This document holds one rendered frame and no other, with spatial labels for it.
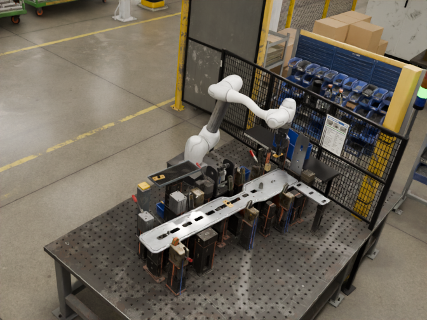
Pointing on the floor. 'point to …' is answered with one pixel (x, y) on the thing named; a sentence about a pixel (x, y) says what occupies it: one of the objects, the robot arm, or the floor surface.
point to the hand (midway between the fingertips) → (279, 150)
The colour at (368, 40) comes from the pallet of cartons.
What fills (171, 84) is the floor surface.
